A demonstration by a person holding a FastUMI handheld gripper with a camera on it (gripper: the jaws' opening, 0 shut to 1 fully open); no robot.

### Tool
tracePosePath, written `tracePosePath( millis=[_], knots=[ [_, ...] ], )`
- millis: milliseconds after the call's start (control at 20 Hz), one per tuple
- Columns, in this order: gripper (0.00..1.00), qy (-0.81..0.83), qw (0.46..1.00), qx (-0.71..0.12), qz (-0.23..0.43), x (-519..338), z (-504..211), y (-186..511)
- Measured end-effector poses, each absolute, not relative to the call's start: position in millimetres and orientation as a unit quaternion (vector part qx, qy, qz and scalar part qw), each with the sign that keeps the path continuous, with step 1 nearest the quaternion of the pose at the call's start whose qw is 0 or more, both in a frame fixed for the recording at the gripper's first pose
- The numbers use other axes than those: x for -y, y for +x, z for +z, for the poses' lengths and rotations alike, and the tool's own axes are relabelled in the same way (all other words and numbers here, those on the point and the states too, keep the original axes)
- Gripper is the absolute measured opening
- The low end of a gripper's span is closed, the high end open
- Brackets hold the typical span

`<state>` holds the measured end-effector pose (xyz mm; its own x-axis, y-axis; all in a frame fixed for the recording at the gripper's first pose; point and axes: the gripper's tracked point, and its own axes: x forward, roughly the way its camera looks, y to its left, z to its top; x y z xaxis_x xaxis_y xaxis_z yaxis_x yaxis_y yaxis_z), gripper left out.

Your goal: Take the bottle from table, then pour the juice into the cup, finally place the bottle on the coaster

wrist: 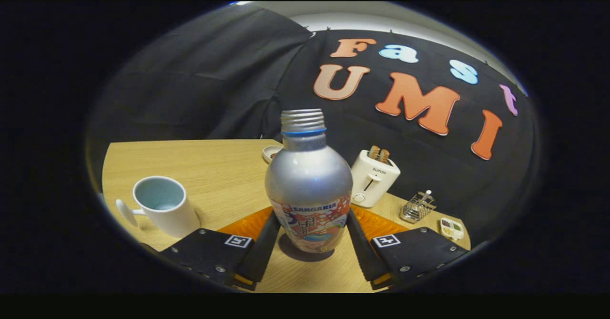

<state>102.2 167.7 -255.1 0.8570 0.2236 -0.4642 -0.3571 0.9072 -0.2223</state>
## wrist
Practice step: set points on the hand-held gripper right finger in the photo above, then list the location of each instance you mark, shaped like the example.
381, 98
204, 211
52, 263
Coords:
364, 257

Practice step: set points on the silver juice bottle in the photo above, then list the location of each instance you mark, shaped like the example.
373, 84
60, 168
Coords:
307, 176

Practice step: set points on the white toaster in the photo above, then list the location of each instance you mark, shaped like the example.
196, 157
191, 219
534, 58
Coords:
371, 183

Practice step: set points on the brown toast slice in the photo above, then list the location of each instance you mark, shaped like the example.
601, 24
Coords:
374, 153
384, 156

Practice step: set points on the clear juice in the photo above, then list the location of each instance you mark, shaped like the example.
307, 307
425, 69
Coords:
166, 207

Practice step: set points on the white cup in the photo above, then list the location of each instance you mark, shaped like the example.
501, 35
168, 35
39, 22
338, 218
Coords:
174, 221

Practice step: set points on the plate of brown snacks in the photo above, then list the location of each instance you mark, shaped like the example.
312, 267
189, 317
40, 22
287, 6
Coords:
271, 154

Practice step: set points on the white divided dish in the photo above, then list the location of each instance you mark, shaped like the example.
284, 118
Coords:
451, 229

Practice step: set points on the wooden table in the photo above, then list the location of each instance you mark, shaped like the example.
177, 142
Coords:
214, 166

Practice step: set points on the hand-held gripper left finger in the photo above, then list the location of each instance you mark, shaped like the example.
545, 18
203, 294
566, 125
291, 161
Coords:
259, 257

